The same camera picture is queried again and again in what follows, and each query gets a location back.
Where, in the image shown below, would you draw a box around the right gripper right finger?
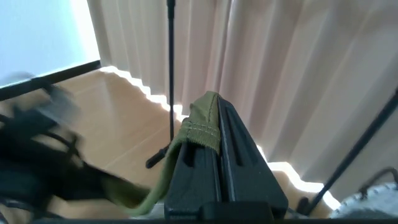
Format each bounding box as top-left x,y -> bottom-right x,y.
217,95 -> 289,219

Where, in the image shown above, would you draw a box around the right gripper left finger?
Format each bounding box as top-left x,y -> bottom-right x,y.
164,141 -> 223,219

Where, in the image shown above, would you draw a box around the green printed t-shirt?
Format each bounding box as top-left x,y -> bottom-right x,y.
102,90 -> 222,218

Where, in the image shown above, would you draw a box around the white laundry basket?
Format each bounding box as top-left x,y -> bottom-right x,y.
329,167 -> 398,219

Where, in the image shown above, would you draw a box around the black clothes rack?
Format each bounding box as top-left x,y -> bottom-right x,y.
145,0 -> 398,216

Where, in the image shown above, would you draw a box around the beige curtain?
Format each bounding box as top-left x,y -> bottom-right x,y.
86,0 -> 398,202

